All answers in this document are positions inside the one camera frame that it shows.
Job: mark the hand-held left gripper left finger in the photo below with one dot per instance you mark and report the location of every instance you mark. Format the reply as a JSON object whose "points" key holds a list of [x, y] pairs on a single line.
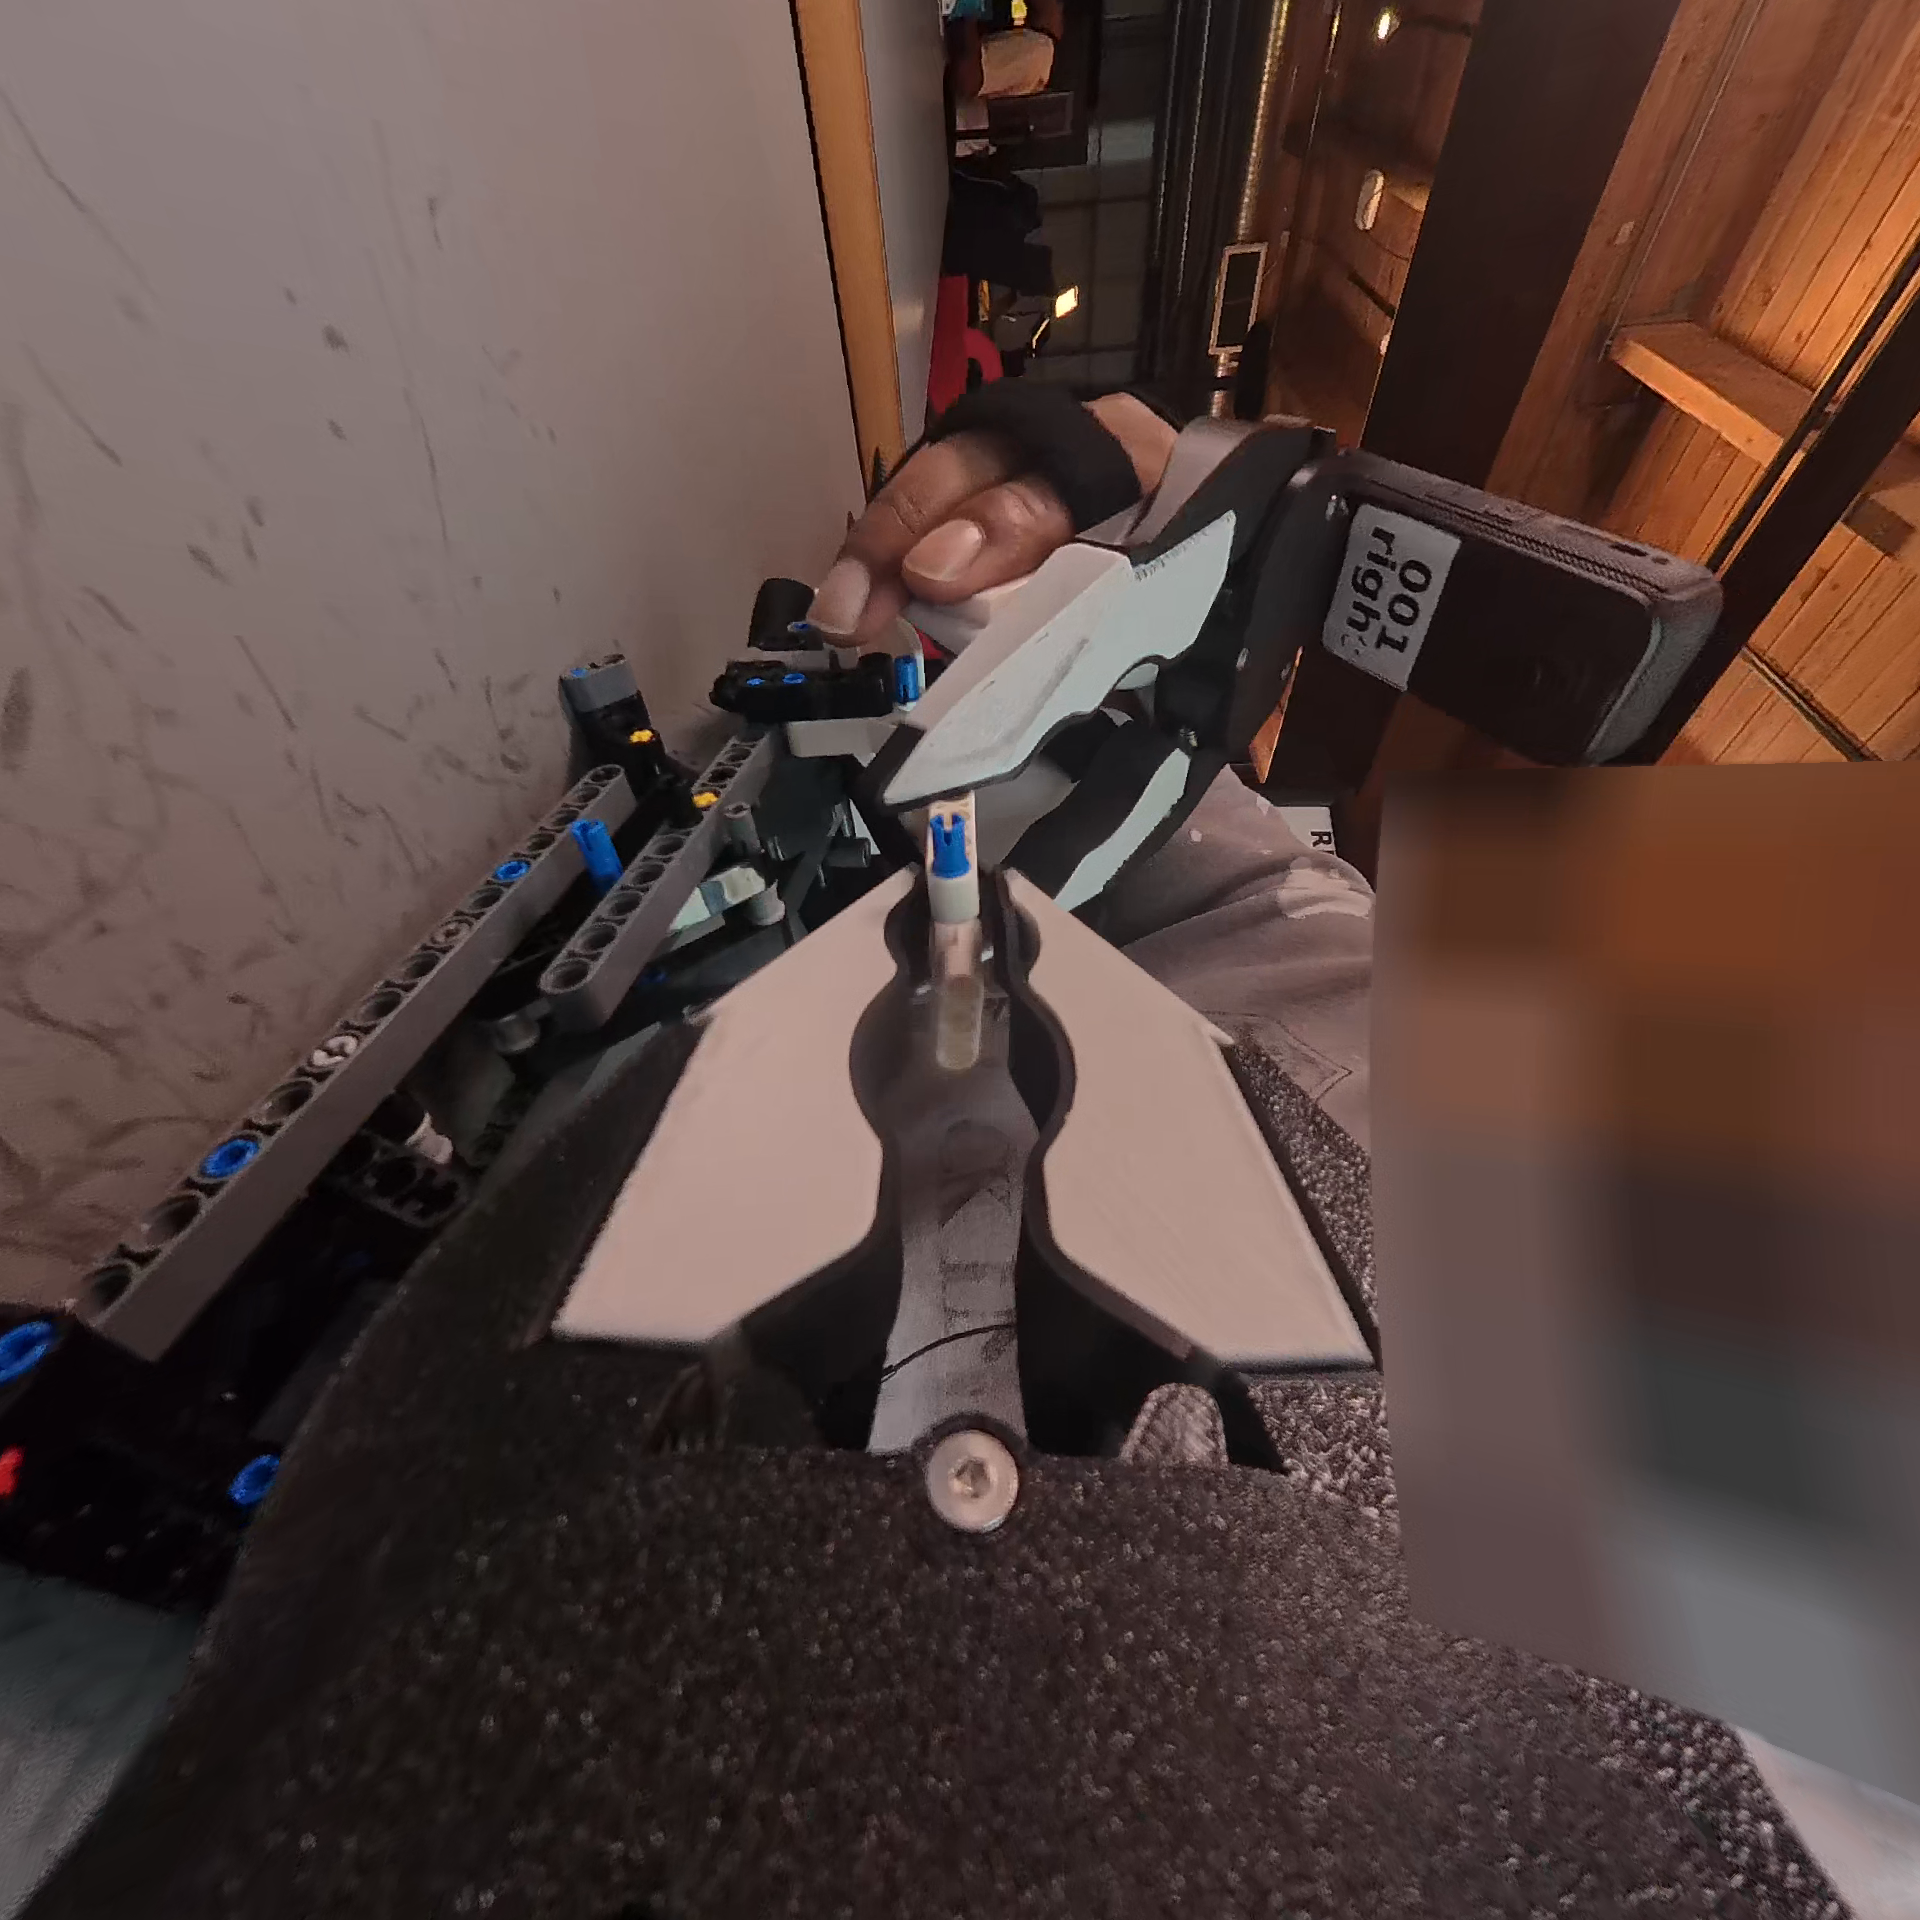
{"points": [[719, 1186]]}

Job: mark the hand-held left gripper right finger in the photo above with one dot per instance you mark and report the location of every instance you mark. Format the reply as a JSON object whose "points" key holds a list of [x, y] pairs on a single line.
{"points": [[1200, 1198]]}

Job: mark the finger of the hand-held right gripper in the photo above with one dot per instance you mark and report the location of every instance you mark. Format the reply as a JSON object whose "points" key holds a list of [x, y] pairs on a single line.
{"points": [[1050, 661], [1140, 810]]}

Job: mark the partly built toy truck chassis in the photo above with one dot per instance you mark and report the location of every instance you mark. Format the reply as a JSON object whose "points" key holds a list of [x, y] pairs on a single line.
{"points": [[300, 1111]]}

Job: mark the wood edged side desk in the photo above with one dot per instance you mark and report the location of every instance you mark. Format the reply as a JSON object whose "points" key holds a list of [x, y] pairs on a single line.
{"points": [[856, 226]]}

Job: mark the person's right hand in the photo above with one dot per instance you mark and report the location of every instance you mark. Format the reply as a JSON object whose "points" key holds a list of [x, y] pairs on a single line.
{"points": [[933, 546]]}

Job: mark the wooden wall shelf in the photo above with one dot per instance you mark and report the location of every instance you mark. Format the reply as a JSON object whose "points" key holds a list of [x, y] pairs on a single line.
{"points": [[1725, 384]]}

